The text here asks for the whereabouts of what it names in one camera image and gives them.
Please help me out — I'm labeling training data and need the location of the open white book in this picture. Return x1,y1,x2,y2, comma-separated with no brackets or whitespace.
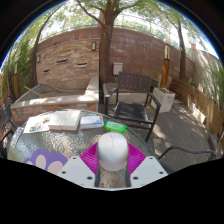
47,109,82,132

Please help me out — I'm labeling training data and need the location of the stone water basin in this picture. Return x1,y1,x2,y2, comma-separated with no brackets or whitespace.
10,75,100,125

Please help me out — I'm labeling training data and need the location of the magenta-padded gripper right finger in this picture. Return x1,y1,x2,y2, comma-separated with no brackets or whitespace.
124,143,169,190

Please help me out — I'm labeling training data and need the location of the white rectangular planter box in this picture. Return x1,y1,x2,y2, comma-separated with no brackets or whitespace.
150,87,176,114

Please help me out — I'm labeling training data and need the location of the wooden post lamp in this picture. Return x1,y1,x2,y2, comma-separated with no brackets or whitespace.
160,39,172,88
13,56,20,100

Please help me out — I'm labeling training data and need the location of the purple paw-shaped mouse pad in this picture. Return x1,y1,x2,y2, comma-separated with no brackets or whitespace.
23,148,69,176

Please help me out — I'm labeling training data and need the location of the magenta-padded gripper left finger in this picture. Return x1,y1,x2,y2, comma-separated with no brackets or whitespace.
57,142,102,190

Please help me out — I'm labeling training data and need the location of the white computer mouse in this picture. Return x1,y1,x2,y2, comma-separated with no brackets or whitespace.
97,132,130,172

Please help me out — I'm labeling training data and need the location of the grey wall utility box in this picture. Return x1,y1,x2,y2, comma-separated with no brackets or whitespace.
112,62,124,76

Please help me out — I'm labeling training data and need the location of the wooden slat fence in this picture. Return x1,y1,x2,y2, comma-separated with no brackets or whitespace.
169,78,224,138

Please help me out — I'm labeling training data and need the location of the dark wooden slatted armchair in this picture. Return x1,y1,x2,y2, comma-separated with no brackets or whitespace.
103,71,162,144

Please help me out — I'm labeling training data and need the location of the black metal armchair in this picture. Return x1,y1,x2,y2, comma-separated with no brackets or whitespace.
158,144,220,162
0,98,18,160

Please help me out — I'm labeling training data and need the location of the blue and white booklet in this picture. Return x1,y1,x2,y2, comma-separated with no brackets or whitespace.
79,114,105,130

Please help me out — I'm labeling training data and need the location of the white printed leaflet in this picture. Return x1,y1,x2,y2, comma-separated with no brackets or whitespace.
9,126,25,149

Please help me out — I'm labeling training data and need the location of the slim straight tree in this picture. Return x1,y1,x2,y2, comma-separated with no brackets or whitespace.
175,19,188,82

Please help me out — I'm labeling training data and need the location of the slim leaning tree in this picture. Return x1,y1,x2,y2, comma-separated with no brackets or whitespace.
31,9,64,88

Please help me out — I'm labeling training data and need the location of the large forked tree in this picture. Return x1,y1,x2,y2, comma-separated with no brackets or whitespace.
74,0,125,84

